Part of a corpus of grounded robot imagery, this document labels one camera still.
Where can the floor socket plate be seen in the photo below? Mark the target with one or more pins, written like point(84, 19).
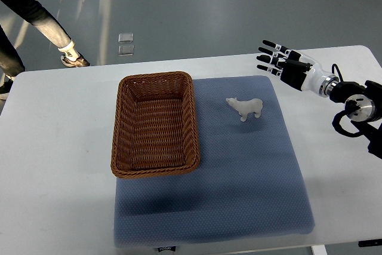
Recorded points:
point(126, 50)
point(126, 37)

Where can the black table label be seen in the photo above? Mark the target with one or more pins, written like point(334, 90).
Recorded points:
point(167, 248)

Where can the lower floor socket plate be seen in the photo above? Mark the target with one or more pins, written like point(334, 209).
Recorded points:
point(126, 50)

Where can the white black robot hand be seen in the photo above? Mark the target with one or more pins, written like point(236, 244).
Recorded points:
point(296, 69)

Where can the person in dark trousers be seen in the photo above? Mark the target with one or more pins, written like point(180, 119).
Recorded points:
point(34, 13)

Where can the black table control panel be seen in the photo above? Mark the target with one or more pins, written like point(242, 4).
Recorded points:
point(370, 243)

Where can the blue foam mat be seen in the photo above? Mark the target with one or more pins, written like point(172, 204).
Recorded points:
point(248, 182)

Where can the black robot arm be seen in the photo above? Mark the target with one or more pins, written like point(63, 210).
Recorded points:
point(362, 105)

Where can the brown wicker basket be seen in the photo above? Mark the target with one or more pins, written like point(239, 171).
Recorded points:
point(155, 131)

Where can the white toy bear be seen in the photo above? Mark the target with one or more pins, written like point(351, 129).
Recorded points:
point(244, 108)

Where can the upper floor socket plate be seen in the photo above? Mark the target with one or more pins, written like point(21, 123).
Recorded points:
point(126, 37)

